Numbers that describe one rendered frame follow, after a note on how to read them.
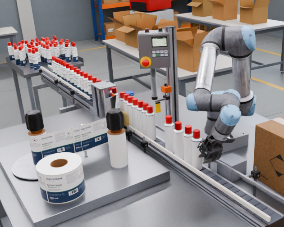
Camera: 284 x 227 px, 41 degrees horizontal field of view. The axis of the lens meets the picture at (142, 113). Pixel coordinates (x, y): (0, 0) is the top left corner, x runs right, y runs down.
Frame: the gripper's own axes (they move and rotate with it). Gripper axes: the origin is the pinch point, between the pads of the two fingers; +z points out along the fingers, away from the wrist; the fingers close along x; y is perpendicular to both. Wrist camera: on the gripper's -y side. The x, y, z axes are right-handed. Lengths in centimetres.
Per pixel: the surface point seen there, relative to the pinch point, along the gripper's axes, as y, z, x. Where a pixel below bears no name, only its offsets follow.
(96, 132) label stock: 31, 23, -48
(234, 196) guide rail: 4.8, -6.6, 21.9
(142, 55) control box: 0, -8, -66
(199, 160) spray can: 0.3, 5.0, -3.6
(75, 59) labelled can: -34, 127, -211
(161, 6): -318, 257, -442
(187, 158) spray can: 1.8, 9.7, -9.0
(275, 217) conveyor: -1.1, -12.2, 37.8
